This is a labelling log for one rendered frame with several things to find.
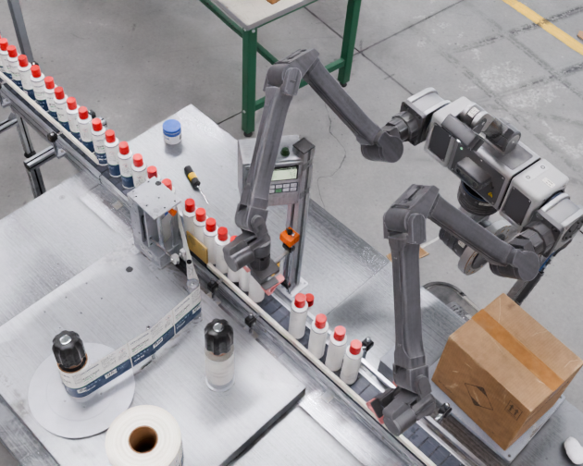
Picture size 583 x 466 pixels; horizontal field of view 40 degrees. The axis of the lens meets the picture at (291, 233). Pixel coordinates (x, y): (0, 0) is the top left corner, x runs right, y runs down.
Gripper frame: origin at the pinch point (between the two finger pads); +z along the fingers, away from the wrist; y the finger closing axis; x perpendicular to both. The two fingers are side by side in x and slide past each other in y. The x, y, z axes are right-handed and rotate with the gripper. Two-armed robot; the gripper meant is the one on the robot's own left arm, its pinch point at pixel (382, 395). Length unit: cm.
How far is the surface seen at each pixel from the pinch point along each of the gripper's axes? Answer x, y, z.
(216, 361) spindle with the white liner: -23.8, 24.9, 33.2
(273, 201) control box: -55, -11, 27
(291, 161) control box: -63, -16, 14
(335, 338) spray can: -11.4, -6.7, 24.6
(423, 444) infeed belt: 27.2, -11.4, 16.0
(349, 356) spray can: -5.6, -6.6, 21.7
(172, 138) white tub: -84, -24, 109
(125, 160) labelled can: -85, 3, 88
